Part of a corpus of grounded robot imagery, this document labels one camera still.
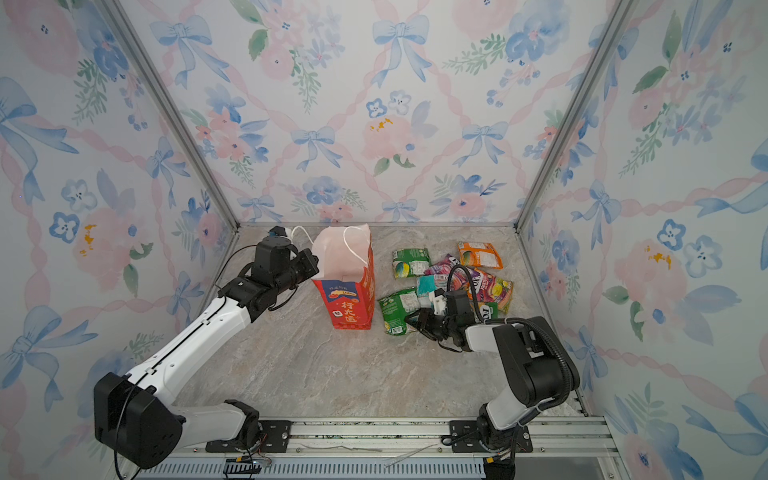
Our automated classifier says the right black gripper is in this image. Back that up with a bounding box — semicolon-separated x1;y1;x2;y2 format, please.
405;308;457;341

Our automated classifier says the red paper bag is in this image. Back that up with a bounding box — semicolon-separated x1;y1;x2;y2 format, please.
290;224;376;330

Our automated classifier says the teal snack pack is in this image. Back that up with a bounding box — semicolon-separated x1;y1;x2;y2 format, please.
416;274;448;297

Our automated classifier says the green snack pack front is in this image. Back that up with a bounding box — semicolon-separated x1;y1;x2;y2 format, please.
378;287;421;336

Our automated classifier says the green snack pack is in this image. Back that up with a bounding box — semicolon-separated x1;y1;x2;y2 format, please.
392;248;431;279
378;287;421;336

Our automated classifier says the yellow green candy pack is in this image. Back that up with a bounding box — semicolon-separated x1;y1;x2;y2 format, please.
478;302;500;321

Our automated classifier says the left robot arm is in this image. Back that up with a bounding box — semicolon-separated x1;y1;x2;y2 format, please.
93;235;319;470

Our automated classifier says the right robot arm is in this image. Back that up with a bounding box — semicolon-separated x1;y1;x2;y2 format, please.
405;291;580;452

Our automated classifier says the purple berries candy pack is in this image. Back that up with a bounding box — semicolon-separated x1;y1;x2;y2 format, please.
425;254;479;290

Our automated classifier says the pink fruit candy pack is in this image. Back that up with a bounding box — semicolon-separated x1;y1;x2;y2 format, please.
471;270;514;313

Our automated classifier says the green snack pack back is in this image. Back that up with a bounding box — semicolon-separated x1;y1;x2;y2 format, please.
392;248;431;279

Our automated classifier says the orange snack pack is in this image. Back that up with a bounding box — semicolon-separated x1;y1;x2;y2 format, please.
458;242;504;270

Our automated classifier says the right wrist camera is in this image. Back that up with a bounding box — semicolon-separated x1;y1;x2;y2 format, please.
428;290;447;316

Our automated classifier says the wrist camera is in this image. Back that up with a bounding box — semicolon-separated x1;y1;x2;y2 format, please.
268;226;293;240
428;290;447;316

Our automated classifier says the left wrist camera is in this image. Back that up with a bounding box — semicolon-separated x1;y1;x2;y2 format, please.
268;226;293;240

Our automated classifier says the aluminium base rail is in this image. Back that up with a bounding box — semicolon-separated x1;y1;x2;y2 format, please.
137;416;629;479

